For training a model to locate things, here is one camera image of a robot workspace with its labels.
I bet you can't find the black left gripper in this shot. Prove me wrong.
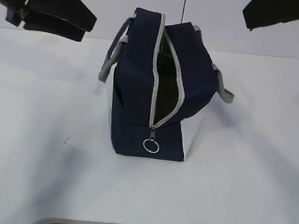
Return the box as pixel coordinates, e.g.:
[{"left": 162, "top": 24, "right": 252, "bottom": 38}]
[{"left": 0, "top": 0, "right": 97, "bottom": 42}]

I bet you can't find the navy blue lunch bag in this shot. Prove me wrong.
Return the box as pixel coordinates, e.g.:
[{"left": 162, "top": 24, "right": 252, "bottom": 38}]
[{"left": 98, "top": 8, "right": 235, "bottom": 162}]

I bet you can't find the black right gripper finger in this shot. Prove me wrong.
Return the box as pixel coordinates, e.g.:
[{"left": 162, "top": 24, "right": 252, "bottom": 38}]
[{"left": 242, "top": 0, "right": 299, "bottom": 31}]

